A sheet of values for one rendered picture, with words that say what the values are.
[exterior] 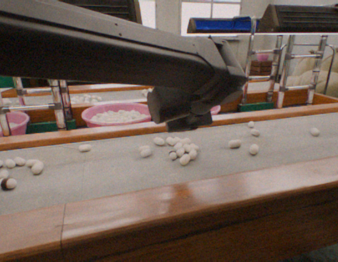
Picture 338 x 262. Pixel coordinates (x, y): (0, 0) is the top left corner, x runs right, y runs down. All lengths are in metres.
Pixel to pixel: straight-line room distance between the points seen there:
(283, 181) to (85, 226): 0.38
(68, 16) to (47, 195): 0.41
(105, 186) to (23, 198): 0.16
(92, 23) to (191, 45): 0.13
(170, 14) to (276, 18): 5.28
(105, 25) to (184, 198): 0.32
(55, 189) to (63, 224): 0.15
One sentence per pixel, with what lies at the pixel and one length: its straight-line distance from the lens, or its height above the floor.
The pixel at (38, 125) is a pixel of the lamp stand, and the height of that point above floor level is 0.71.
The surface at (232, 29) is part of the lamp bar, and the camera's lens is 1.34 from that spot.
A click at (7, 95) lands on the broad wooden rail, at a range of 1.48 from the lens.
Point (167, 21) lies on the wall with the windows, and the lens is 5.96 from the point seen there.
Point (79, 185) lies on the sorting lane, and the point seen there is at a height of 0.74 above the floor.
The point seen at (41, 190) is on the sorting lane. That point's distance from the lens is 0.58.
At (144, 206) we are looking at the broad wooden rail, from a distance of 0.44.
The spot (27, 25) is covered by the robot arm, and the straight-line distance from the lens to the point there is 0.20.
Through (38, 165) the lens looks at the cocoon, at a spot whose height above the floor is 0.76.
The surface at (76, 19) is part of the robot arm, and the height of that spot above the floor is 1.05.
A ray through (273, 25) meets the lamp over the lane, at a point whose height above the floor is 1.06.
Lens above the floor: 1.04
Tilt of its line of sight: 23 degrees down
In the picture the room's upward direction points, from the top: straight up
